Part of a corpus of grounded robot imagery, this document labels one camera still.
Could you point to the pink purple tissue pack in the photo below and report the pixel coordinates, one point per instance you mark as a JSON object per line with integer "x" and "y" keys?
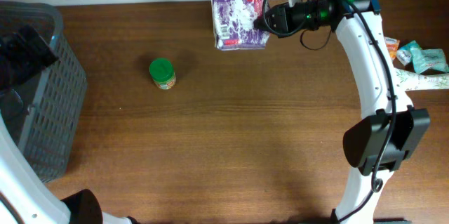
{"x": 233, "y": 26}

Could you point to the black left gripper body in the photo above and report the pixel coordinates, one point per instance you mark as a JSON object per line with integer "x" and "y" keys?
{"x": 27, "y": 53}

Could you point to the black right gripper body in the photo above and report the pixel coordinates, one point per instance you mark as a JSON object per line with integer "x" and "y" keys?
{"x": 272, "y": 20}

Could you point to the small teal tissue pack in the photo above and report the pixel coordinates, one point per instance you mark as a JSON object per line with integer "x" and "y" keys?
{"x": 404, "y": 55}

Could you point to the grey plastic basket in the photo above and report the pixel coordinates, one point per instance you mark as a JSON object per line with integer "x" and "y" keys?
{"x": 41, "y": 115}

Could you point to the green lid jar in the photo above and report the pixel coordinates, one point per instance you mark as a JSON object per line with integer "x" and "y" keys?
{"x": 162, "y": 73}

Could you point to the white floral cream tube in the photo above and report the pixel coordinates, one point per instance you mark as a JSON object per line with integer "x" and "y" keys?
{"x": 411, "y": 81}

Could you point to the orange tissue pack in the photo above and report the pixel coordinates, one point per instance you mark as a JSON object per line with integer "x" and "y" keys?
{"x": 392, "y": 46}

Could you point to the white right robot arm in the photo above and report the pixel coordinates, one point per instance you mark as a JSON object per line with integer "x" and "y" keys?
{"x": 390, "y": 127}

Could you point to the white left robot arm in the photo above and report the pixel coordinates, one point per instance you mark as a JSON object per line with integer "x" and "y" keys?
{"x": 24, "y": 198}

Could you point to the teal wet wipes pack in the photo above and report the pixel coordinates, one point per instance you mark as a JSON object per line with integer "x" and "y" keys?
{"x": 427, "y": 59}

